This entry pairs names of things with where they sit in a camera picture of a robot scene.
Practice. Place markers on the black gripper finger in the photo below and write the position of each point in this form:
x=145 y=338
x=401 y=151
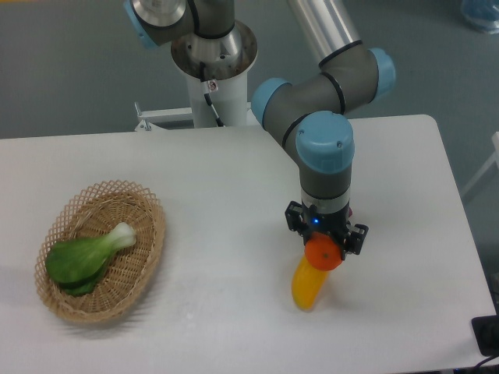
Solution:
x=294 y=218
x=354 y=239

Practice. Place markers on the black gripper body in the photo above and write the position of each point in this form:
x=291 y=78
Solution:
x=334 y=224

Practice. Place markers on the orange fruit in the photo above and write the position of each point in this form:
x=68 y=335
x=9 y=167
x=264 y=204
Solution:
x=322 y=253

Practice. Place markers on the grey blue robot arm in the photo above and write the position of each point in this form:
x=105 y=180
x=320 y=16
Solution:
x=308 y=119

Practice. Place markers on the yellow mango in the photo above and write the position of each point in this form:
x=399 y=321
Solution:
x=307 y=282

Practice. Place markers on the black device at edge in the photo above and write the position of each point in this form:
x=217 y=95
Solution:
x=485 y=329

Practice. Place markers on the woven wicker basket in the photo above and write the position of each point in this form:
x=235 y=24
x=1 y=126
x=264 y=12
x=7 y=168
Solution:
x=94 y=212

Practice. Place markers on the green bok choy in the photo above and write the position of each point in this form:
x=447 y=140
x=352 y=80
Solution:
x=77 y=265

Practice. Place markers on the blue plastic bag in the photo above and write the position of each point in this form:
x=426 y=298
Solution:
x=481 y=14

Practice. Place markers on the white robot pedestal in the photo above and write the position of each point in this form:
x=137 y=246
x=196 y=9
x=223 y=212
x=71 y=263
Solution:
x=216 y=73

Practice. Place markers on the white metal bracket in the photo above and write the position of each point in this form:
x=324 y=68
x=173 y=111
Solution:
x=177 y=118

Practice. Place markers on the white frame at right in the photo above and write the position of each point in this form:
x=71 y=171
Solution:
x=485 y=174

